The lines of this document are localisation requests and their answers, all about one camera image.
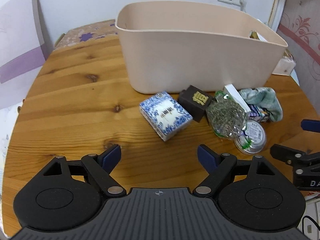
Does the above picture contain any round metal tin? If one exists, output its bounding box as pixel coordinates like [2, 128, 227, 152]
[234, 120, 266, 155]

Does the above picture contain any bag of dried herbs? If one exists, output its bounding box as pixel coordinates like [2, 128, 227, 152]
[206, 90, 247, 140]

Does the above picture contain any green plaid scrunchie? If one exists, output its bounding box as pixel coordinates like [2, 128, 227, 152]
[239, 87, 283, 122]

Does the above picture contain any small purple card box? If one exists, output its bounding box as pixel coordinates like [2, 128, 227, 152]
[248, 105, 271, 123]

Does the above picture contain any black box gold character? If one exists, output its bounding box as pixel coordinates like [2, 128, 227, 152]
[177, 85, 213, 122]

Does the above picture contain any blue white porcelain-pattern box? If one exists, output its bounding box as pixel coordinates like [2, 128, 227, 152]
[139, 91, 193, 141]

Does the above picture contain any white slim box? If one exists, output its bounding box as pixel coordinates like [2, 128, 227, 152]
[223, 84, 251, 114]

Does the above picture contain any gold tissue box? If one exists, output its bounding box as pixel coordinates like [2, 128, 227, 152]
[249, 31, 296, 76]

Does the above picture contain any beige plastic storage bin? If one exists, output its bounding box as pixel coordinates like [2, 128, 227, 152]
[116, 1, 287, 94]

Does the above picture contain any floral purple cloth mat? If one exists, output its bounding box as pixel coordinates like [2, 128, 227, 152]
[54, 19, 118, 50]

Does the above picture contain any lilac headboard panel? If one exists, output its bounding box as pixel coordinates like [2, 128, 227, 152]
[1, 0, 53, 109]

